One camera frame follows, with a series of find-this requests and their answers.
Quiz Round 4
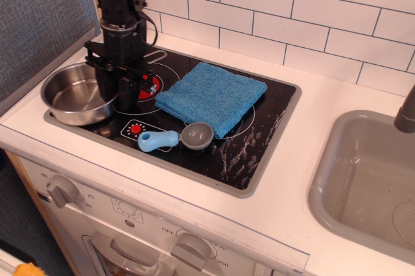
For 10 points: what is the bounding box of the grey left timer knob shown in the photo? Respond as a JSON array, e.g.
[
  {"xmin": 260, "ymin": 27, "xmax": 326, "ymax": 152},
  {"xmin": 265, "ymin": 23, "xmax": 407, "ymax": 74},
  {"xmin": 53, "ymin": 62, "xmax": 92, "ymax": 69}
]
[{"xmin": 46, "ymin": 175, "xmax": 79, "ymax": 209}]

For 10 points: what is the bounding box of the blue folded cloth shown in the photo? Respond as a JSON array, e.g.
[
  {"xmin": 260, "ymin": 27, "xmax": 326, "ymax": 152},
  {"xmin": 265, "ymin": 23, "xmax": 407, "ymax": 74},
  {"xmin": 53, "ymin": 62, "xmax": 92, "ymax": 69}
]
[{"xmin": 156, "ymin": 62, "xmax": 267, "ymax": 139}]

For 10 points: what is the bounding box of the black toy stove top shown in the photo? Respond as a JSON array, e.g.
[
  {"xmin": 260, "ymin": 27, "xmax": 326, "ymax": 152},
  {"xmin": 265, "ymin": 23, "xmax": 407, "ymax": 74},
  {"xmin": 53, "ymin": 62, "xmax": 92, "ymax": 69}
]
[{"xmin": 43, "ymin": 40, "xmax": 302, "ymax": 199}]

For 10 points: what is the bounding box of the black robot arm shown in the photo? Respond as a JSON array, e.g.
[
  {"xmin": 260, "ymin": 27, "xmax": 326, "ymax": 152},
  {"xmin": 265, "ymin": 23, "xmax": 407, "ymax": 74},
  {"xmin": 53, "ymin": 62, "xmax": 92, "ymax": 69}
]
[{"xmin": 85, "ymin": 0, "xmax": 153, "ymax": 111}]

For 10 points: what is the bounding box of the blue grey toy scoop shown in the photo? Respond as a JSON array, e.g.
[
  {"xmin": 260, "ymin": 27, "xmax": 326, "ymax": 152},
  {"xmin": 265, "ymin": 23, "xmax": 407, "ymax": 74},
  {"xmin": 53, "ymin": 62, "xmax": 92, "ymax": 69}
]
[{"xmin": 137, "ymin": 122, "xmax": 214, "ymax": 152}]

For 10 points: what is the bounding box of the grey faucet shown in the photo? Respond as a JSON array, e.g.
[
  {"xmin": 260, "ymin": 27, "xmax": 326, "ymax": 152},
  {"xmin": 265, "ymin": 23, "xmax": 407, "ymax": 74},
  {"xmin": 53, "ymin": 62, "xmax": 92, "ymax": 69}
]
[{"xmin": 394, "ymin": 86, "xmax": 415, "ymax": 133}]

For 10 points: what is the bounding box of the yellow object bottom left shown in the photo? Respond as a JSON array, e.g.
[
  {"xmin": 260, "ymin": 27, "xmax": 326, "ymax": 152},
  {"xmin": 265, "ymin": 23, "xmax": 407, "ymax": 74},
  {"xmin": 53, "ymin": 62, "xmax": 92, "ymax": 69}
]
[{"xmin": 12, "ymin": 263, "xmax": 46, "ymax": 276}]

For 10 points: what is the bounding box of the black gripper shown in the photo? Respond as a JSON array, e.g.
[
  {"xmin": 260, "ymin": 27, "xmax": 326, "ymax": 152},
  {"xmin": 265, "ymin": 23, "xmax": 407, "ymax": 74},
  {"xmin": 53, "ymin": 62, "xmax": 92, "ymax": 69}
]
[{"xmin": 84, "ymin": 21, "xmax": 154, "ymax": 111}]

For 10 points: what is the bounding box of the grey right oven knob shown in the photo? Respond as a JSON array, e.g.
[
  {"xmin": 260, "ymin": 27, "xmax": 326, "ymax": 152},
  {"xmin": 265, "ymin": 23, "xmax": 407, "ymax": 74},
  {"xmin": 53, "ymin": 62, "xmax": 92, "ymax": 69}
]
[{"xmin": 171, "ymin": 233, "xmax": 212, "ymax": 271}]

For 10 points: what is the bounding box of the grey plastic sink basin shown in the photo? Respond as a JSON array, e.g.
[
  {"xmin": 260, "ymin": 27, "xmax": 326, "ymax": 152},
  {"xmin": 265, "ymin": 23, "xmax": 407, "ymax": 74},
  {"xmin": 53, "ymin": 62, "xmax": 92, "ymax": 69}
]
[{"xmin": 309, "ymin": 110, "xmax": 414, "ymax": 264}]

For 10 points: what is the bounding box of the grey oven door handle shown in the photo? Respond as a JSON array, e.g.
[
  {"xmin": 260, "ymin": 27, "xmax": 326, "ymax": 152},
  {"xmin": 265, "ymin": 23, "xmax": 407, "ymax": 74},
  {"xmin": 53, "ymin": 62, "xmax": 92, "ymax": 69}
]
[{"xmin": 89, "ymin": 232, "xmax": 178, "ymax": 275}]

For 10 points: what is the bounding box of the wooden upright post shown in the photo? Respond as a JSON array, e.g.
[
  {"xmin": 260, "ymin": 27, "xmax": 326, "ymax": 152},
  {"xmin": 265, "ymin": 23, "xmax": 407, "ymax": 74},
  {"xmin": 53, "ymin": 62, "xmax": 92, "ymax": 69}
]
[{"xmin": 93, "ymin": 0, "xmax": 103, "ymax": 43}]

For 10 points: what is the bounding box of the stainless steel pot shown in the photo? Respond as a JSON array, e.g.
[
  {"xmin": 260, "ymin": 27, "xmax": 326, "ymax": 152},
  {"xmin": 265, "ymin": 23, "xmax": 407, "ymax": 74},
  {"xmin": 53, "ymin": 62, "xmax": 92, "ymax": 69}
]
[{"xmin": 41, "ymin": 62, "xmax": 120, "ymax": 126}]

